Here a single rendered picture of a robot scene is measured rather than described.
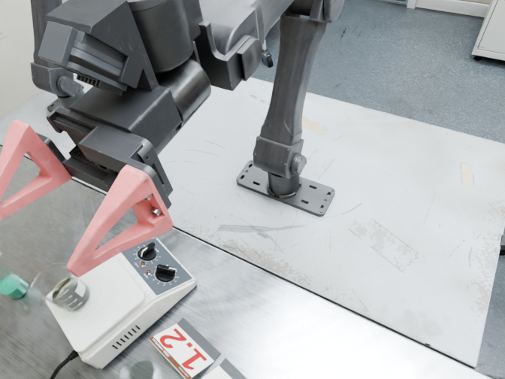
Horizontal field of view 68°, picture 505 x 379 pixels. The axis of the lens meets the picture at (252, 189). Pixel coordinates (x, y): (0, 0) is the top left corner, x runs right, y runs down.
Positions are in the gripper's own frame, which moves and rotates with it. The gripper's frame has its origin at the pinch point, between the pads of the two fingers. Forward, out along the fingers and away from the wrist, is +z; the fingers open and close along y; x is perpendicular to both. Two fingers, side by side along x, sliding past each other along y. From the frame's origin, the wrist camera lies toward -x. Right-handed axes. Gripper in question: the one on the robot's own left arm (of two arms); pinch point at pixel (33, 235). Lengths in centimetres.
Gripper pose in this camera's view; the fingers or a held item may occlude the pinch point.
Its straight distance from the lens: 31.5
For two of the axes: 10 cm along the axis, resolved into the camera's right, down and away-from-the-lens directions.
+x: 1.1, 5.9, 8.0
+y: 8.7, 3.4, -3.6
